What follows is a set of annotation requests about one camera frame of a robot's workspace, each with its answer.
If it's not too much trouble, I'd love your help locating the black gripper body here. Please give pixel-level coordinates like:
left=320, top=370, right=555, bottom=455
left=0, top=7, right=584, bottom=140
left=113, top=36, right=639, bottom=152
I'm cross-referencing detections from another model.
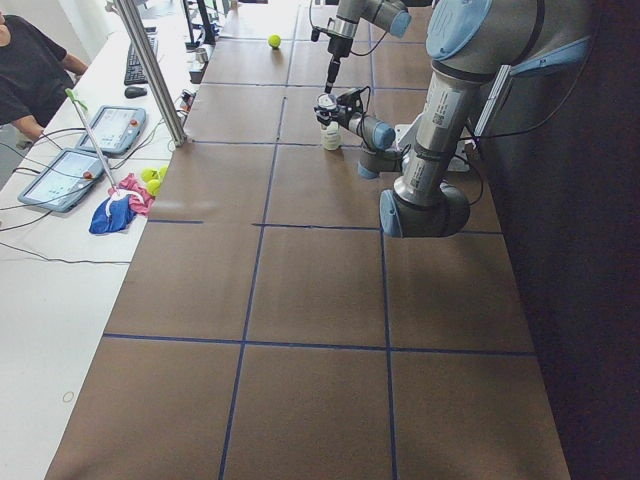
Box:
left=334, top=103, right=363, bottom=131
left=327, top=32, right=353, bottom=56

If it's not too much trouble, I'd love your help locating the white tennis ball can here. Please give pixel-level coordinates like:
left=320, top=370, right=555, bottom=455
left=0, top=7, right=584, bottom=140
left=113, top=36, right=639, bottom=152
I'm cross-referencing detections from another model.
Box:
left=320, top=106, right=341, bottom=151

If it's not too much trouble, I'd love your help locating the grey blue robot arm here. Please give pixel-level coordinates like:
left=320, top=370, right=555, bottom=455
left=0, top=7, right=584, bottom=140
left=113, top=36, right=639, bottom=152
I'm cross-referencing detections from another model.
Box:
left=312, top=1, right=593, bottom=238
left=324, top=0, right=411, bottom=94

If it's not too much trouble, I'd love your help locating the yellow tennis ball far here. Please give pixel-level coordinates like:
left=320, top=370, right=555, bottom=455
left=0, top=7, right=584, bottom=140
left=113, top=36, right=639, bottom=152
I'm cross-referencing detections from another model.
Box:
left=267, top=34, right=281, bottom=49

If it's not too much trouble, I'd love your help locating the spare tennis ball left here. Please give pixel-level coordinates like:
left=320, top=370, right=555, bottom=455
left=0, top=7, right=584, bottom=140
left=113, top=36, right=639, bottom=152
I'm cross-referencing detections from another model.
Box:
left=141, top=168, right=159, bottom=183

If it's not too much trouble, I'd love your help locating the spare tennis ball lower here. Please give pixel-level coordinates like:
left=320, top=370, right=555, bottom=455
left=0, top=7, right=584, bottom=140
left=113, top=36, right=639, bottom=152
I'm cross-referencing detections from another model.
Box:
left=146, top=179, right=161, bottom=196

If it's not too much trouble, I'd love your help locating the metal cup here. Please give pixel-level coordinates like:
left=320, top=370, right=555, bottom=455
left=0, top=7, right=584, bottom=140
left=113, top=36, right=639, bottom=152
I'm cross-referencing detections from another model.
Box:
left=194, top=47, right=209, bottom=64

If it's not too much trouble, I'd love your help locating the black computer mouse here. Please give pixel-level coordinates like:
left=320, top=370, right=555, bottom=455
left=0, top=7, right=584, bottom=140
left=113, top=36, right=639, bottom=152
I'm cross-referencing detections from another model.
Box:
left=124, top=85, right=147, bottom=99

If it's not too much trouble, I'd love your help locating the black keyboard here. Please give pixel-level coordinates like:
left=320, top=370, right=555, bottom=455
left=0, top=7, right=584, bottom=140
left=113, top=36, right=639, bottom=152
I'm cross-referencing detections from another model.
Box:
left=124, top=44, right=148, bottom=86

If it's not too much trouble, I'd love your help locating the far teach pendant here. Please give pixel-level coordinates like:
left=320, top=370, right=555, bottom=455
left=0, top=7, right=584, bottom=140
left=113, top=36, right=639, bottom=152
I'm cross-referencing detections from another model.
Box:
left=90, top=105, right=147, bottom=156

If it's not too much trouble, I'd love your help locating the teach pendant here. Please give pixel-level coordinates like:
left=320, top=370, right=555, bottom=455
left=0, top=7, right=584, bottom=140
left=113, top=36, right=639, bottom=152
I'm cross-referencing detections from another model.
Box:
left=90, top=105, right=147, bottom=156
left=17, top=148, right=104, bottom=213

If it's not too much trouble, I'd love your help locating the blue pink cloth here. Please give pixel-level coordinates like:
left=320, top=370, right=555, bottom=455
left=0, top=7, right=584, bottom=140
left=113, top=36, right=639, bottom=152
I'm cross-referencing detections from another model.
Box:
left=89, top=173, right=155, bottom=235

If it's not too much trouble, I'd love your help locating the near teach pendant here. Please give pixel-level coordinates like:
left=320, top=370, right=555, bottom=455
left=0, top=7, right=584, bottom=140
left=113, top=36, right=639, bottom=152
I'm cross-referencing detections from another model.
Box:
left=17, top=148, right=104, bottom=213

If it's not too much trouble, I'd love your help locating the person in black shirt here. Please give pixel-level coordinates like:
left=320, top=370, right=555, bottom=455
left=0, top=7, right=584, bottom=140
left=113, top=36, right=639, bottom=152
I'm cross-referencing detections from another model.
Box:
left=1, top=15, right=88, bottom=141

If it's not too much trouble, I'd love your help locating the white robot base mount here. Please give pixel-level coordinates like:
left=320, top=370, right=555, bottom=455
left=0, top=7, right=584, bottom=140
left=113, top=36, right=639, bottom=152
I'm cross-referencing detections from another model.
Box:
left=394, top=122, right=474, bottom=174

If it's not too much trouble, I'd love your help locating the aluminium frame post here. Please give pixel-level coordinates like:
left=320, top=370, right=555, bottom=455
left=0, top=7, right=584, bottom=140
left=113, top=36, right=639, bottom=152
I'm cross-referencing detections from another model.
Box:
left=114, top=0, right=186, bottom=147

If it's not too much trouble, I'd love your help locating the green handled grabber stick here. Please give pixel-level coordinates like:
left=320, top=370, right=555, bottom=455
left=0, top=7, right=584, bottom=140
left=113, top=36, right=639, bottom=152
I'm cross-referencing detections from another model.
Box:
left=65, top=88, right=123, bottom=200

